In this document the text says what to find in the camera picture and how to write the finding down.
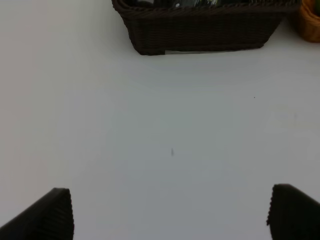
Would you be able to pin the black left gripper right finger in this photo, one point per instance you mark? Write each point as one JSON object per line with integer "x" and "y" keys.
{"x": 293, "y": 215}

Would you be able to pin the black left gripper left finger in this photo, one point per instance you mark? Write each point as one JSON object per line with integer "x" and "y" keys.
{"x": 49, "y": 218}

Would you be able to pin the dark grey pump bottle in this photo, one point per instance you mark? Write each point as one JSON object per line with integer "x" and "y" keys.
{"x": 185, "y": 3}

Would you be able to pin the light orange wicker basket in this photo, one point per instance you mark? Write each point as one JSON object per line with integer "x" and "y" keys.
{"x": 306, "y": 21}

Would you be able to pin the dark brown wicker basket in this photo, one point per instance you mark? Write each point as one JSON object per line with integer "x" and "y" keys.
{"x": 166, "y": 25}

